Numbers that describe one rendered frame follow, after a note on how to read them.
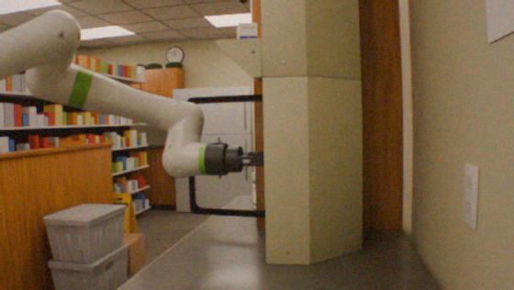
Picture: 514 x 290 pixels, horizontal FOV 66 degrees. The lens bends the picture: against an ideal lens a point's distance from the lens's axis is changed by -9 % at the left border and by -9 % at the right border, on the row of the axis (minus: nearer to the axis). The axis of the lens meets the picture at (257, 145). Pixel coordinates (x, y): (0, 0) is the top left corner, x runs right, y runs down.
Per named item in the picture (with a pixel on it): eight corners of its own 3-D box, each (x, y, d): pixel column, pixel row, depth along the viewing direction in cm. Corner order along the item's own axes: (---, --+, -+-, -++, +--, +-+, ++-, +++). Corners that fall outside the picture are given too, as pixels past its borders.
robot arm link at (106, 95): (80, 116, 121) (86, 99, 112) (89, 82, 125) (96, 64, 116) (194, 148, 136) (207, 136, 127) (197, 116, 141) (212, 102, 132)
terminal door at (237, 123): (274, 218, 140) (273, 93, 138) (190, 214, 149) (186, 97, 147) (275, 217, 140) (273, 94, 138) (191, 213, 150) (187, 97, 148)
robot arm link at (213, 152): (213, 176, 130) (204, 180, 121) (212, 137, 129) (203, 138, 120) (233, 176, 129) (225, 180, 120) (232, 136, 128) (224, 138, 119)
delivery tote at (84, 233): (130, 243, 347) (128, 204, 345) (93, 266, 287) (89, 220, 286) (87, 240, 354) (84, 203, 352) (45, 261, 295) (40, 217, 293)
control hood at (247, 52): (278, 87, 139) (277, 56, 138) (262, 77, 107) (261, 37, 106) (243, 88, 141) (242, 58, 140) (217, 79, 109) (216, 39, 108)
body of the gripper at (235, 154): (224, 147, 120) (257, 146, 118) (231, 145, 128) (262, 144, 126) (225, 173, 120) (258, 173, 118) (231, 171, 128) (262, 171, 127)
